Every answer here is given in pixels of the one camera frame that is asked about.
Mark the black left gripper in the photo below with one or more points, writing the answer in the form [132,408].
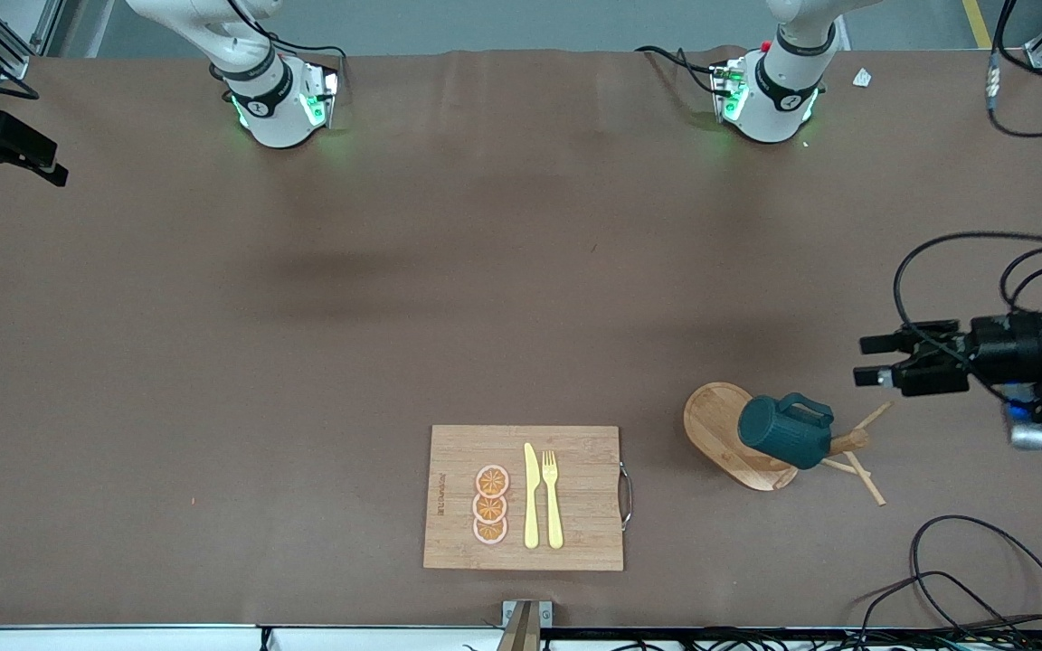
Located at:
[1002,349]

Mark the dark green cup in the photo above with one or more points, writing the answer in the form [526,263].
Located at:
[779,434]

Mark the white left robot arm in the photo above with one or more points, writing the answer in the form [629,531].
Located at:
[779,99]

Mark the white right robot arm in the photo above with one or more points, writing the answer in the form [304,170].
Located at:
[272,108]

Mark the wooden mug rack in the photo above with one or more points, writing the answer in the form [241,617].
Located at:
[715,420]

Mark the white paper scrap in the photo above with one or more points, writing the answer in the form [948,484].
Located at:
[862,79]

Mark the brown table cover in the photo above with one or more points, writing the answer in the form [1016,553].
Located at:
[213,407]

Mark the bamboo cutting board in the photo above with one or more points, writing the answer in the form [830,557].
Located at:
[584,488]

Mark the yellow plastic fork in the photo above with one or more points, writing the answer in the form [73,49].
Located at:
[554,515]

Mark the yellow plastic knife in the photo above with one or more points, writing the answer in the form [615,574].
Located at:
[531,506]

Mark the toy orange slice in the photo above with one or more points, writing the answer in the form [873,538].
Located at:
[492,481]

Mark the metal bracket with brown post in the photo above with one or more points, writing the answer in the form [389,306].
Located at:
[524,628]

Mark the white table edge rail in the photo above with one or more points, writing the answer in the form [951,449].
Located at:
[123,640]

